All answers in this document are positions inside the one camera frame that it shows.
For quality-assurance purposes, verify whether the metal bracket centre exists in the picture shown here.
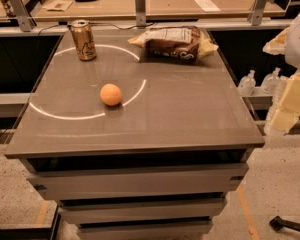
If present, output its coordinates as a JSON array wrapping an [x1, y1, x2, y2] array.
[[135, 0, 146, 28]]

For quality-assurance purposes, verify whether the clear sanitizer bottle left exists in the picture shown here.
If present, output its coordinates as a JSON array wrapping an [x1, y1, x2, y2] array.
[[238, 70, 256, 97]]

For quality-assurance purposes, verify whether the paper note left desk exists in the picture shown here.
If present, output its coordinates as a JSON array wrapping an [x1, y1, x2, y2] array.
[[44, 0, 72, 12]]

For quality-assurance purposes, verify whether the clear sanitizer bottle right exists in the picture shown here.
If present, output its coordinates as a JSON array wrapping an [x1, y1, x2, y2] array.
[[260, 67, 280, 94]]

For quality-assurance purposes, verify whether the brown chip bag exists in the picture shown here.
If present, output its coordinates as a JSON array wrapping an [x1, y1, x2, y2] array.
[[128, 26, 218, 60]]

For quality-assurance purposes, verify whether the black chair base leg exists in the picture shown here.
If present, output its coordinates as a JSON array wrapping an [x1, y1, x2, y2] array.
[[269, 216, 300, 232]]

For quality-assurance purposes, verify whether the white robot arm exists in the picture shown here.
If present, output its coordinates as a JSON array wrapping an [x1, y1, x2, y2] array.
[[263, 13, 300, 136]]

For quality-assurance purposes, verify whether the grey drawer cabinet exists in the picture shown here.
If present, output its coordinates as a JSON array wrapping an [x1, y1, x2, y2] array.
[[6, 28, 264, 240]]

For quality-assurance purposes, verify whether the orange fruit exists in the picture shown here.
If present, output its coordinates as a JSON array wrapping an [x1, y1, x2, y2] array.
[[100, 84, 122, 106]]

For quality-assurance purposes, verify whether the white paper sheet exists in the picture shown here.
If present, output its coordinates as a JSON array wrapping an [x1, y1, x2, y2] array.
[[194, 0, 220, 12]]

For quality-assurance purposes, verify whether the clear sanitizer bottle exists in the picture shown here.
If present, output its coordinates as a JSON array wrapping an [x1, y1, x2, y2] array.
[[238, 70, 256, 97], [260, 67, 280, 94]]

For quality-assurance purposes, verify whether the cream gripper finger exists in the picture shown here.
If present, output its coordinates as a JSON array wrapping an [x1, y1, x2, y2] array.
[[270, 69, 300, 133], [262, 27, 290, 55]]

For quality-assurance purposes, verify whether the metal bracket left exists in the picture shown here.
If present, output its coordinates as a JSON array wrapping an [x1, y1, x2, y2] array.
[[8, 0, 35, 32]]

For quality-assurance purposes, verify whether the orange soda can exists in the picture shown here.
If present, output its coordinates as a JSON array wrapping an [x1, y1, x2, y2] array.
[[70, 20, 97, 61]]

